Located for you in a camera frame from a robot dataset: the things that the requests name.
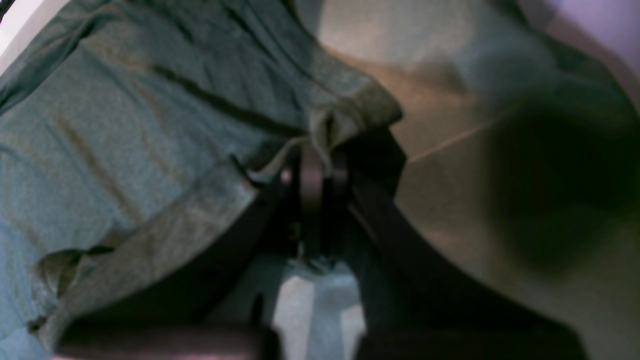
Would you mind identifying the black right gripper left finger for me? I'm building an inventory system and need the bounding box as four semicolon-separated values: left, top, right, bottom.
55;165;299;360

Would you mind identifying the dark green T-shirt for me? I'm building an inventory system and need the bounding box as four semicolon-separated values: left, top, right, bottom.
1;0;402;360

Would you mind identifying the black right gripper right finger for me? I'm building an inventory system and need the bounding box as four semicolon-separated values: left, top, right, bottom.
332;152;587;360

